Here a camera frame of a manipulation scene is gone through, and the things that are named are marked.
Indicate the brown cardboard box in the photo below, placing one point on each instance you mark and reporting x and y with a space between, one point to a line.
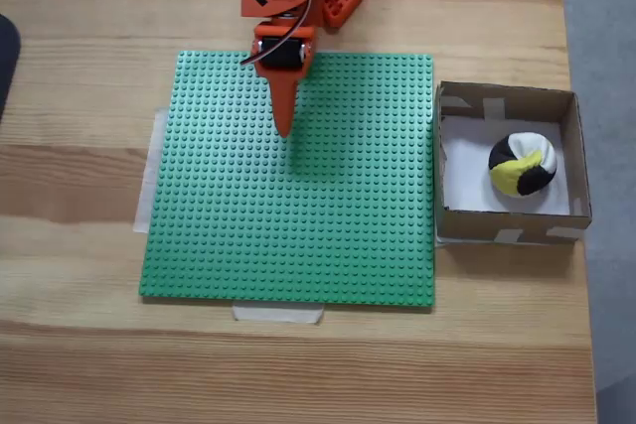
467 225

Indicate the black rounded object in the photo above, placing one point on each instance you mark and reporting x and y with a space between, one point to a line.
7 61

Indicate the black white yellow ball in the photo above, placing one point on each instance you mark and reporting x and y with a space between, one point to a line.
512 176

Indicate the white paper sheet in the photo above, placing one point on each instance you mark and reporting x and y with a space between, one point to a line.
462 176

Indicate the green studded baseplate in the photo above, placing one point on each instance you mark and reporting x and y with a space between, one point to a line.
208 225

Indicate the masking tape strip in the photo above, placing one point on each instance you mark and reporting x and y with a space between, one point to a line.
278 314
146 185

